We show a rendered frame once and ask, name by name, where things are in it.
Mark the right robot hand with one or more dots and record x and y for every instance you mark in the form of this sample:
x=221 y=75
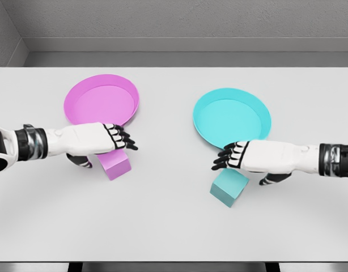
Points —
x=262 y=156

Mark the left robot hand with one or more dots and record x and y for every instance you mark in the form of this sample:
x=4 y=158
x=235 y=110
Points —
x=89 y=139

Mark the cyan block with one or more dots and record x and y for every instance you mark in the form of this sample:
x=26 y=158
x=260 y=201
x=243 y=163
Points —
x=228 y=187

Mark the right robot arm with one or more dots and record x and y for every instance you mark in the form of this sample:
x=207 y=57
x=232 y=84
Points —
x=324 y=158

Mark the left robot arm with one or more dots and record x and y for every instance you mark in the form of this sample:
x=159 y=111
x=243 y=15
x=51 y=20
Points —
x=26 y=146

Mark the pink plate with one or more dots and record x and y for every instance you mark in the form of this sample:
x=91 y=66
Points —
x=101 y=99

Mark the cyan plate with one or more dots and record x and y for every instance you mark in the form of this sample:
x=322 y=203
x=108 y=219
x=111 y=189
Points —
x=232 y=116

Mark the pink block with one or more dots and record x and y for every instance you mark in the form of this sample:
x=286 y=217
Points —
x=115 y=163

